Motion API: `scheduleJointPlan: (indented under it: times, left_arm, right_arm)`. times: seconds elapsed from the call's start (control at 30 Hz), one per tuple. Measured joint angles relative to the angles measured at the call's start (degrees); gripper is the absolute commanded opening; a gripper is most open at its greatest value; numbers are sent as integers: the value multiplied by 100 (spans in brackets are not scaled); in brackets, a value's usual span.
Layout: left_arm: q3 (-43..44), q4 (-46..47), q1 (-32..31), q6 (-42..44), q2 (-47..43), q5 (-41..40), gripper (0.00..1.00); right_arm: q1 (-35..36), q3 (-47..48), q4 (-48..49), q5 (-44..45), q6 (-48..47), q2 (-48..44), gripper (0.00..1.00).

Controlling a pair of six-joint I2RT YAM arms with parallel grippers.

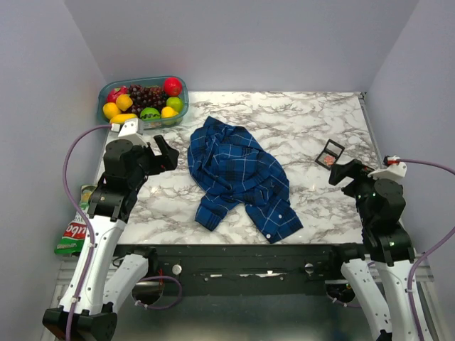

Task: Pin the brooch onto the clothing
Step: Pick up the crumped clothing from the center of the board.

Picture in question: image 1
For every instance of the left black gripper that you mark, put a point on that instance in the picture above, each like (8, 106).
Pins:
(169, 159)

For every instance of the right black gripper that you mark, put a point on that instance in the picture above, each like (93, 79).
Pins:
(354, 168)

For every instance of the blue plaid shirt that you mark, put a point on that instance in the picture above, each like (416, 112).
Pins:
(231, 168)

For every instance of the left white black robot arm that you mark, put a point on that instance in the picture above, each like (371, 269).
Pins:
(89, 308)

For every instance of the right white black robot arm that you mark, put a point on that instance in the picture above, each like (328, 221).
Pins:
(382, 275)

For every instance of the open brooch box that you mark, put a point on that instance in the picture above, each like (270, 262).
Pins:
(330, 154)

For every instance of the yellow lemon right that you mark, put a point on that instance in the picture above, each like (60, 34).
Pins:
(168, 112)

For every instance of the yellow lemon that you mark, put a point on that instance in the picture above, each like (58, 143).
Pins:
(168, 112)
(110, 110)

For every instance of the green lime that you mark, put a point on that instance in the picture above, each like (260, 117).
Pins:
(175, 103)

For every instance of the clear teal fruit container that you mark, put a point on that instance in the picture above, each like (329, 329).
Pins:
(147, 82)

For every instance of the yellow mango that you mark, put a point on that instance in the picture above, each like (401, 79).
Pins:
(121, 118)

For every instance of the purple grape bunch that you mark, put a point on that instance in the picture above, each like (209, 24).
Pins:
(143, 97)

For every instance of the red apple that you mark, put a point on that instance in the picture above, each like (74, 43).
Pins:
(172, 86)

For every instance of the orange fruit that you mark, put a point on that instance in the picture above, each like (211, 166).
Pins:
(124, 102)

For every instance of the yellow lemon left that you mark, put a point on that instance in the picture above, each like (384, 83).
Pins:
(110, 110)

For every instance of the pink dragon fruit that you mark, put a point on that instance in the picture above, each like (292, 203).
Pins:
(115, 93)

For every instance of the green red snack bag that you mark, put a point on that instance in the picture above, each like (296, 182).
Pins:
(73, 238)

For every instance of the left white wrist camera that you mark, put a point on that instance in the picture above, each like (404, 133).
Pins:
(131, 130)

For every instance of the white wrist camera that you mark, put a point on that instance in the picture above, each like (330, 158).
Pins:
(395, 169)
(131, 130)

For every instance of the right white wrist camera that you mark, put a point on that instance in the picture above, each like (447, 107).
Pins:
(395, 169)

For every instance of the black front mounting rail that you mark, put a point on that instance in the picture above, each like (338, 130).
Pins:
(247, 270)

